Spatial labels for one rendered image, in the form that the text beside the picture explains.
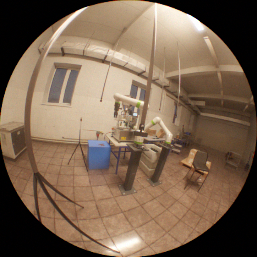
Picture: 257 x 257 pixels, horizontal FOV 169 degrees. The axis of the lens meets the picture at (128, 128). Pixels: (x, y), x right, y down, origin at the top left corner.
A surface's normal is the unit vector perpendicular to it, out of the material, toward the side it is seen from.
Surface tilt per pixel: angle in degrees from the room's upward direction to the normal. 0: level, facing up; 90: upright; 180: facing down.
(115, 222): 0
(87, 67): 90
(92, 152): 90
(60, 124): 90
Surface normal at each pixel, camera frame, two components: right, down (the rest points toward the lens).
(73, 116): 0.48, 0.20
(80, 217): 0.18, -0.97
